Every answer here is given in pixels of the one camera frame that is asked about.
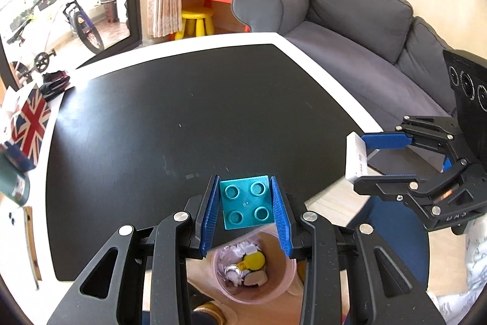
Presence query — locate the white small box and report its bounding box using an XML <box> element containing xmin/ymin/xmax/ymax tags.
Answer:
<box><xmin>344</xmin><ymin>132</ymin><xmax>368</xmax><ymax>183</ymax></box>

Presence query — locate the union jack box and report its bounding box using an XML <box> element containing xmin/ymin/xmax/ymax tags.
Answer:
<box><xmin>5</xmin><ymin>84</ymin><xmax>51</xmax><ymax>172</ymax></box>

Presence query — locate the yellow plastic stool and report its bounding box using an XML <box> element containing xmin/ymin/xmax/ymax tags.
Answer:
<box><xmin>174</xmin><ymin>7</ymin><xmax>215</xmax><ymax>41</ymax></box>

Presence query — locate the person's blue trouser leg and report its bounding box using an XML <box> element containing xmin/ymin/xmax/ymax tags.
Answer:
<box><xmin>347</xmin><ymin>196</ymin><xmax>430</xmax><ymax>290</ymax></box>

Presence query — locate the black camera box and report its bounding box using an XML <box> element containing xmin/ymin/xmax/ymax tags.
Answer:
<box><xmin>443</xmin><ymin>49</ymin><xmax>487</xmax><ymax>168</ymax></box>

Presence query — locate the black red bag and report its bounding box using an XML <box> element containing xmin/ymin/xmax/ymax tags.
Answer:
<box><xmin>40</xmin><ymin>71</ymin><xmax>70</xmax><ymax>101</ymax></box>

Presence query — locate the pink trash bin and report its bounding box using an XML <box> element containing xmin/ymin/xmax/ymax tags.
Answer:
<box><xmin>212</xmin><ymin>225</ymin><xmax>297</xmax><ymax>304</ymax></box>

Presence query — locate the teal toy brick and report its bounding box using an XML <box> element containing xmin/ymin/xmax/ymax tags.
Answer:
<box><xmin>219</xmin><ymin>176</ymin><xmax>274</xmax><ymax>230</ymax></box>

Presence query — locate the grey sofa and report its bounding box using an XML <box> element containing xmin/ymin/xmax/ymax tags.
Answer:
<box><xmin>231</xmin><ymin>0</ymin><xmax>457</xmax><ymax>129</ymax></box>

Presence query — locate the bicycle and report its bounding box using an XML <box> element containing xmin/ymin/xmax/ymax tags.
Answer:
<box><xmin>6</xmin><ymin>0</ymin><xmax>106</xmax><ymax>84</ymax></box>

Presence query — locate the white tissue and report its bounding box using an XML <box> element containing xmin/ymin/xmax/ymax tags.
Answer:
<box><xmin>216</xmin><ymin>241</ymin><xmax>266</xmax><ymax>287</ymax></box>

